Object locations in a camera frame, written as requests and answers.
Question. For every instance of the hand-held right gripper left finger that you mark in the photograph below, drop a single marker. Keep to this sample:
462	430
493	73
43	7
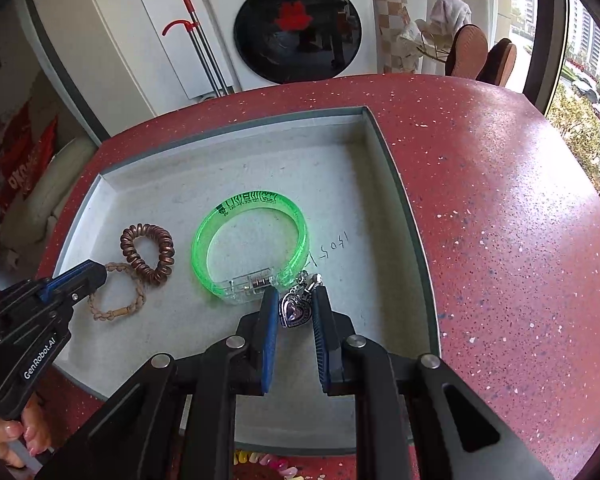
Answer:
269	340

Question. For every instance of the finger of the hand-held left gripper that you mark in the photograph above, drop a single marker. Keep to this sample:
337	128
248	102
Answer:
67	279
72	302

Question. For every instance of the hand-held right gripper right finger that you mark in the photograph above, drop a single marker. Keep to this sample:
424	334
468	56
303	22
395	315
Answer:
322	340

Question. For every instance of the silver purple heart charm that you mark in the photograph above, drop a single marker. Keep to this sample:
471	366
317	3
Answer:
295	310

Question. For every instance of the grey shallow tray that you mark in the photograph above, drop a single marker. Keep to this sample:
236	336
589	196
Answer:
260	170

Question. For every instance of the person's left hand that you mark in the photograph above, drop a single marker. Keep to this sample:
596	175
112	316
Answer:
36	430

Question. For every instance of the cream sofa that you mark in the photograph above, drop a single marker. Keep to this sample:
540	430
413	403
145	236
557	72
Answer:
55	185

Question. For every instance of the red cushion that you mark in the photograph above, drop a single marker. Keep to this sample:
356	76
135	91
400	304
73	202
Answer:
30	160

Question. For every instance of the white cabinet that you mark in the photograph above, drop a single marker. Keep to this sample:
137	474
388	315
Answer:
120	35

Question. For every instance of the white washing machine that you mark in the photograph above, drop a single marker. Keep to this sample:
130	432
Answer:
220	20

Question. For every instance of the white drying rack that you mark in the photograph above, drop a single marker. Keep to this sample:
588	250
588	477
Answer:
422	42

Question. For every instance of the brown soled shoe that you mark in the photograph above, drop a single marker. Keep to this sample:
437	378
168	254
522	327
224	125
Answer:
467	52
500	62

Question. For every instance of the beige checkered cloth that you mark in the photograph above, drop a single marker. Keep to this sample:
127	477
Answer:
392	15

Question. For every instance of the white towel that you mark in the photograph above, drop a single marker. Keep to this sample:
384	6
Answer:
452	12

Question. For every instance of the dark window frame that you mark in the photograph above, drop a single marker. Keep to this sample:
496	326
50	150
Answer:
545	35

